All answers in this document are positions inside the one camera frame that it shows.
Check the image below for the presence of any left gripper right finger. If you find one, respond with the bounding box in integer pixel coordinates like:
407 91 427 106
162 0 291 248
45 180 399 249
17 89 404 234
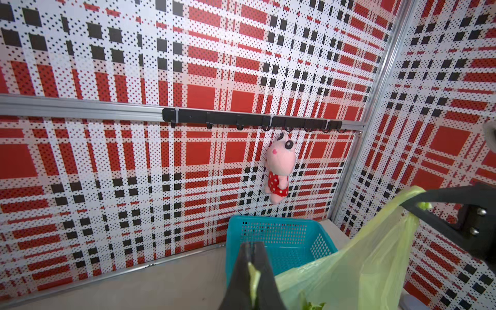
251 242 286 309

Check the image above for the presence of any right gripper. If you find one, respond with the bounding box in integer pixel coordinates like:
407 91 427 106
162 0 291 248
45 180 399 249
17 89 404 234
401 183 495 271

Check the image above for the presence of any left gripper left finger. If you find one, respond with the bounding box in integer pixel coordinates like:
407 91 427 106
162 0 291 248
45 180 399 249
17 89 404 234
219 243 254 310

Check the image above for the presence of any yellow pineapple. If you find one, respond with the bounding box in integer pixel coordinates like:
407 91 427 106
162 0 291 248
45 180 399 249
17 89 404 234
300 292 326 310

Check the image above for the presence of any green plastic bag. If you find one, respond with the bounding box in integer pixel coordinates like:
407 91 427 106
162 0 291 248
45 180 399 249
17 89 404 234
276 186 424 309

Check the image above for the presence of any teal plastic basket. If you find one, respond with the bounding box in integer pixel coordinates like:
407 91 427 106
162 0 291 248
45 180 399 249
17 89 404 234
226 216 338 282

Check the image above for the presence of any grey glasses case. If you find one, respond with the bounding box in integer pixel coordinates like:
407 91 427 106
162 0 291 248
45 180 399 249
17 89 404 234
398 289 422 310

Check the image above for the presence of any pink plush toy hanging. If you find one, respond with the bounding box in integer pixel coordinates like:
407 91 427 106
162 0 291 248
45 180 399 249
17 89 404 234
265 132 296 205

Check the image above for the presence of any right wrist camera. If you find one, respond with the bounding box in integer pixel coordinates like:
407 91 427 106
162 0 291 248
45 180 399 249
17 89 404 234
483 120 496 153

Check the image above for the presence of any black hook rail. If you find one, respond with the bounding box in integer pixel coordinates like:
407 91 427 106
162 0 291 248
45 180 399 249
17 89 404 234
162 107 346 133

